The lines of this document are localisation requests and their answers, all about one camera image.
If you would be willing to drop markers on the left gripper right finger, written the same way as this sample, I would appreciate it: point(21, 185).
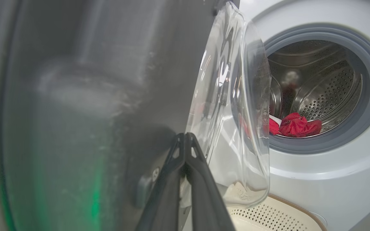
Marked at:
point(207, 205)

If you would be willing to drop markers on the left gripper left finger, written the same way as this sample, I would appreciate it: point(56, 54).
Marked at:
point(162, 202)

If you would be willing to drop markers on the red cloth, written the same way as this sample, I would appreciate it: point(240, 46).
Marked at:
point(297, 125)

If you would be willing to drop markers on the round glass washing machine door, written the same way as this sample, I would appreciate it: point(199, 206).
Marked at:
point(75, 112)

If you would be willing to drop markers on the cream perforated laundry basket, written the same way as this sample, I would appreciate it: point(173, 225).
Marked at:
point(268, 218)

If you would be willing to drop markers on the white front-load washing machine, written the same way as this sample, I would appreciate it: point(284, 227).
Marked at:
point(326, 173)

